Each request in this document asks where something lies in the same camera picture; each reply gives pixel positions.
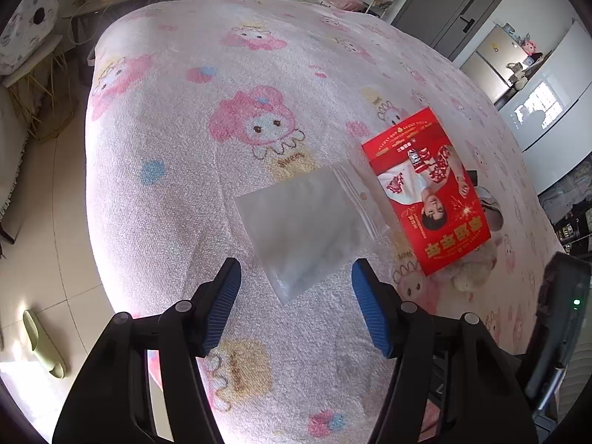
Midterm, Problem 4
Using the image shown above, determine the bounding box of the clear zip bag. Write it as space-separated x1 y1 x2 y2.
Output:
233 163 388 306

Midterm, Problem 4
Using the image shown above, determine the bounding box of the grey door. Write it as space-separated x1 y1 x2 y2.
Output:
391 0 518 61

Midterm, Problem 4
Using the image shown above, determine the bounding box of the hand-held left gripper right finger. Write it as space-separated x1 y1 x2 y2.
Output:
350 259 539 444

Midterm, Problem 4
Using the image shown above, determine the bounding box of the dark glass cabinet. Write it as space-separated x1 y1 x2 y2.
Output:
539 152 592 260

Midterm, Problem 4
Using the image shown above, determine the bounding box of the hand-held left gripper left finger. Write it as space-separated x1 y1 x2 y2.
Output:
52 257 242 444

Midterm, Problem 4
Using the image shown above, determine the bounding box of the white glossy wardrobe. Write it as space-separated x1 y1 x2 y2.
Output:
497 18 592 153

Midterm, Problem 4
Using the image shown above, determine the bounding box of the champagne fridge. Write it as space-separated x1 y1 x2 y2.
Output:
460 24 532 105

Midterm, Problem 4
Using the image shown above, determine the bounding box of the white printed cushion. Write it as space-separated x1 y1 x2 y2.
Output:
0 0 60 75

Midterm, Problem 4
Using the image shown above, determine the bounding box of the green slipper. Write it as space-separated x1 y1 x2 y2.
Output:
23 310 68 379

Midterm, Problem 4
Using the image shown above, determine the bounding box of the yellow rattan stand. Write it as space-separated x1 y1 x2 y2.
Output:
9 48 80 145

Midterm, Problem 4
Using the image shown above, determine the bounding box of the red printed packet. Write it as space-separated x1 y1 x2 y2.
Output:
361 107 492 277

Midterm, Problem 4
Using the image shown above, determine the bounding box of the tan bear plush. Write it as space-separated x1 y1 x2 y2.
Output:
451 239 498 293

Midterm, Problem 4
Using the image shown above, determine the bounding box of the pink printed blanket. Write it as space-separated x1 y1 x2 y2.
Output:
85 0 579 444

